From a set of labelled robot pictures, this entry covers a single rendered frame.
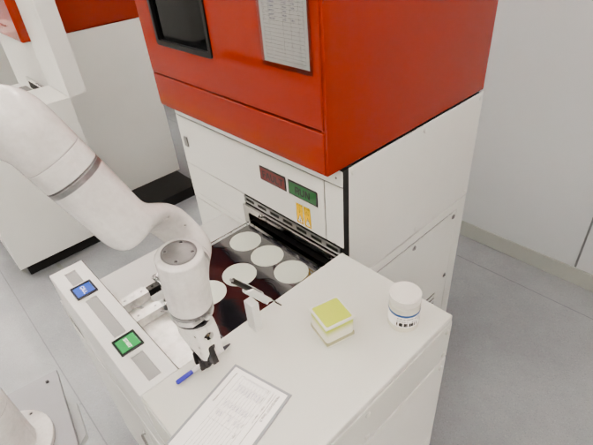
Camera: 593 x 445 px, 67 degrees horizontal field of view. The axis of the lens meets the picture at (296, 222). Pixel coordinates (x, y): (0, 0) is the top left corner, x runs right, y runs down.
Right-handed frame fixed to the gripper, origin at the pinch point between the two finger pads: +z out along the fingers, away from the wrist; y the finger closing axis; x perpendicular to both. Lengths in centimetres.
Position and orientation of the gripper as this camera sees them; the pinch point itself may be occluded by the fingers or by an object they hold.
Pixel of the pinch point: (203, 358)
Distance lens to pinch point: 103.2
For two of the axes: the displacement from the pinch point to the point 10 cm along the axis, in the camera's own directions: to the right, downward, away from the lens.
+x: -7.2, 4.5, -5.3
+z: 0.0, 7.6, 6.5
